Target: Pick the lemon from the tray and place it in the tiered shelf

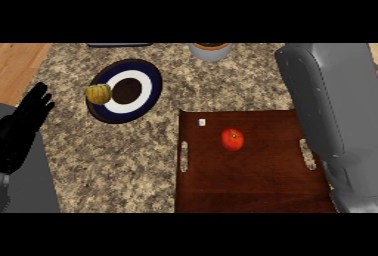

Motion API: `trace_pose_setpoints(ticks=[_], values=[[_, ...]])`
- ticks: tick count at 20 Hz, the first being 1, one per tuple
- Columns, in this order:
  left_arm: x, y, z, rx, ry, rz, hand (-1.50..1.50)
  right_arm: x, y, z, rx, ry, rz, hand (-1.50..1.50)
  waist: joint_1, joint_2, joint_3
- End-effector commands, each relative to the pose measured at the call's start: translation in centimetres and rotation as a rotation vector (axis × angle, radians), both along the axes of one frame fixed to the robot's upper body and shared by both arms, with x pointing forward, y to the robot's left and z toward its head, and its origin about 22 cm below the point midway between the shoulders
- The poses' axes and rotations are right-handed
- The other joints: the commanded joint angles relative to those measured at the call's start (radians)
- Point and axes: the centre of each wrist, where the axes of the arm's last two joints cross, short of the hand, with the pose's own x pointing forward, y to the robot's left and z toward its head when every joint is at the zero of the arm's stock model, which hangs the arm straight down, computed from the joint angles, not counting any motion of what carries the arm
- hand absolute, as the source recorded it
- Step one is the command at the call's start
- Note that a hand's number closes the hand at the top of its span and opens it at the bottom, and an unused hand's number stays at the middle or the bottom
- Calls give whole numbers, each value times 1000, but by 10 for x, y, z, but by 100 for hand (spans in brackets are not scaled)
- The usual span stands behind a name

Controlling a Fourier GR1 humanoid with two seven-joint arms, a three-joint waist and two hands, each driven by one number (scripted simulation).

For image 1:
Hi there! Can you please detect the dark brown wooden tray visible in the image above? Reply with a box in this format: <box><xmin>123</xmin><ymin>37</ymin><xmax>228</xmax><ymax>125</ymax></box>
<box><xmin>175</xmin><ymin>109</ymin><xmax>340</xmax><ymax>214</ymax></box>

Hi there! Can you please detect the red-orange round fruit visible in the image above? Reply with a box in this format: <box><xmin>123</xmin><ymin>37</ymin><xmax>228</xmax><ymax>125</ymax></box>
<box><xmin>220</xmin><ymin>128</ymin><xmax>247</xmax><ymax>152</ymax></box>

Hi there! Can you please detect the blue and white plate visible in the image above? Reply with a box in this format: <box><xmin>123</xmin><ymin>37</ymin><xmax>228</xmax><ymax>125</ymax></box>
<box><xmin>86</xmin><ymin>58</ymin><xmax>164</xmax><ymax>125</ymax></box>

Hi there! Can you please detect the yellow-green round fruit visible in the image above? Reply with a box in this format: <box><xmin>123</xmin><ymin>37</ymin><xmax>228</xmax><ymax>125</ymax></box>
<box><xmin>84</xmin><ymin>83</ymin><xmax>114</xmax><ymax>106</ymax></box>

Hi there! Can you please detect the grey pot with orange rim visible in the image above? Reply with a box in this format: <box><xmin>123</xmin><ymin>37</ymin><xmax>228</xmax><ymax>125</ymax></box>
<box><xmin>188</xmin><ymin>43</ymin><xmax>234</xmax><ymax>63</ymax></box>

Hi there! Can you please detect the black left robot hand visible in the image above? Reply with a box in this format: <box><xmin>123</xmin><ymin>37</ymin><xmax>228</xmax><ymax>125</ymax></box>
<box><xmin>0</xmin><ymin>81</ymin><xmax>56</xmax><ymax>175</ymax></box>

